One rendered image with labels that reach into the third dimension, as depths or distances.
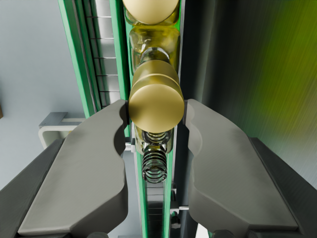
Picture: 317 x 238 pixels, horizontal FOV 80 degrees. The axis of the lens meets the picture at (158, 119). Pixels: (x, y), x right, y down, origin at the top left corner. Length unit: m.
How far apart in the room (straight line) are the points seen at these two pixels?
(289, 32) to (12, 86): 0.68
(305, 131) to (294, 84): 0.04
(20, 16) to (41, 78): 0.16
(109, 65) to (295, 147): 0.36
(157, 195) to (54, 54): 0.54
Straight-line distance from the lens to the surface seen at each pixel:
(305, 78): 0.19
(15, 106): 0.75
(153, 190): 0.68
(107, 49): 0.43
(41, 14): 0.61
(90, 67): 0.42
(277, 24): 0.23
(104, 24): 0.42
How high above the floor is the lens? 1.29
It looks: 58 degrees down
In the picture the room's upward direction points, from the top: 178 degrees clockwise
